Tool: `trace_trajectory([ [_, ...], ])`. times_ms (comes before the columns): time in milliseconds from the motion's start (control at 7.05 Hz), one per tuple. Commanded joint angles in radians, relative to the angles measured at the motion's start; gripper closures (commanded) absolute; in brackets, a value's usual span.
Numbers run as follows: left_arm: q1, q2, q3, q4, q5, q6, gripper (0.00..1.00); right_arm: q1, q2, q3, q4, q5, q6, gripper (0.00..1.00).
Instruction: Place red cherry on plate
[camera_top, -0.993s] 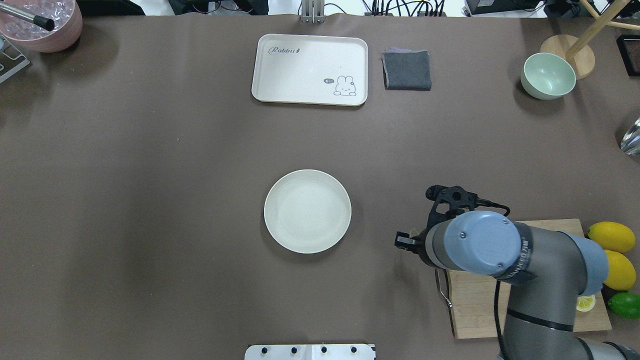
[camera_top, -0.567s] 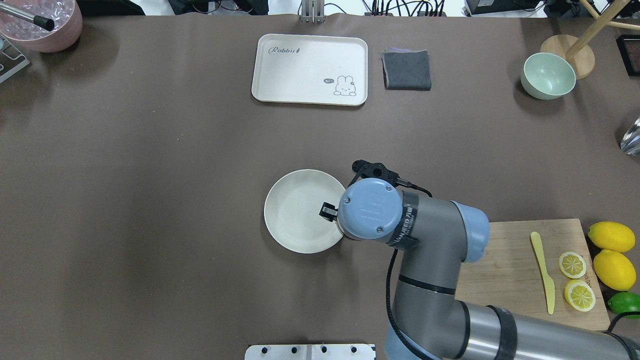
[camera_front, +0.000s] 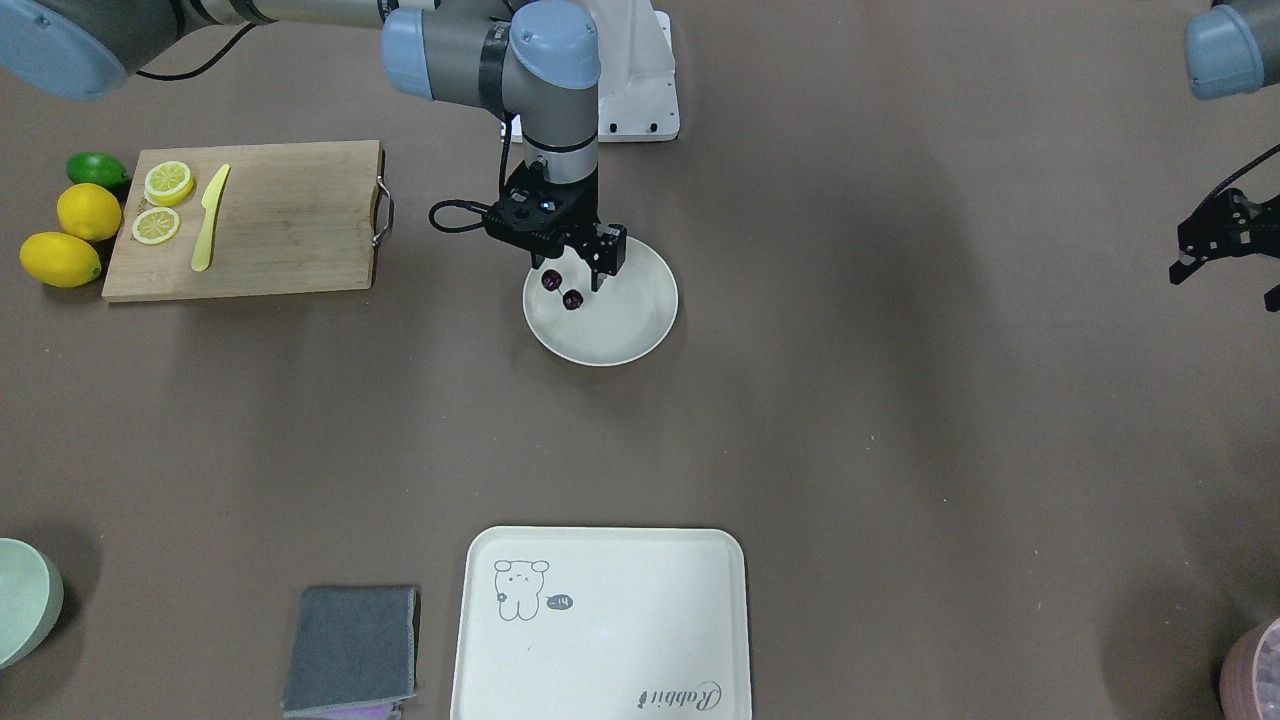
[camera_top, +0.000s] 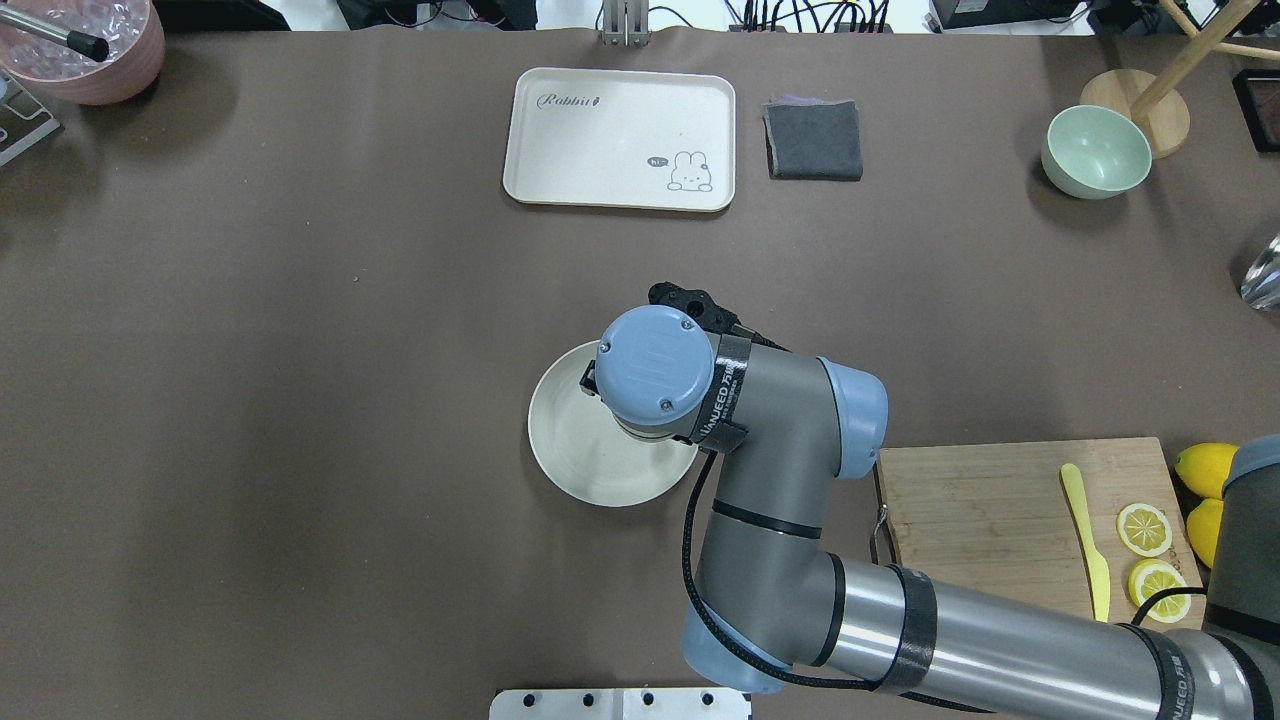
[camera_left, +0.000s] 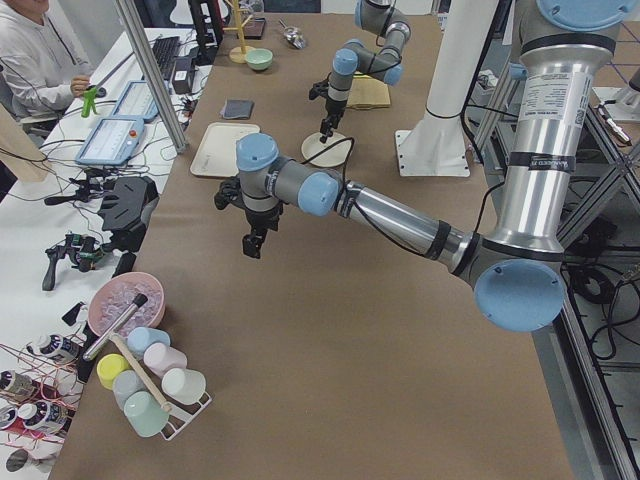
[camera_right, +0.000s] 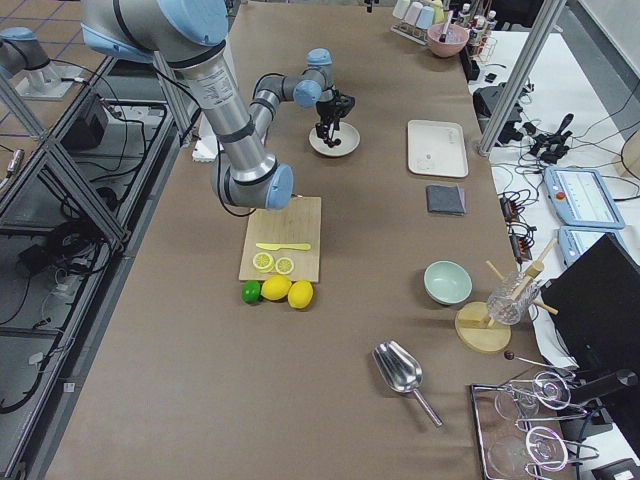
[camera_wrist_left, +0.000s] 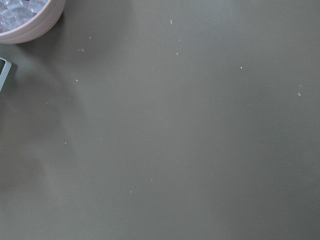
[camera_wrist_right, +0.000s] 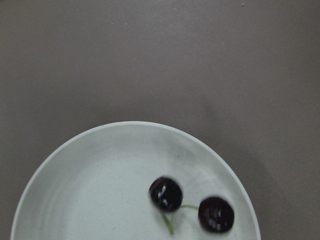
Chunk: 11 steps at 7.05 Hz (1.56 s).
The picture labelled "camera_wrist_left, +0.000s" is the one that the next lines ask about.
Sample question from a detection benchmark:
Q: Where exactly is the pink ice bowl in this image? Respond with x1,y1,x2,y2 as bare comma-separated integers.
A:
0,0,67,45

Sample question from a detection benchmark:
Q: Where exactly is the white cup rack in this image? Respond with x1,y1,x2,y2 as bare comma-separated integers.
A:
0,57,12,90

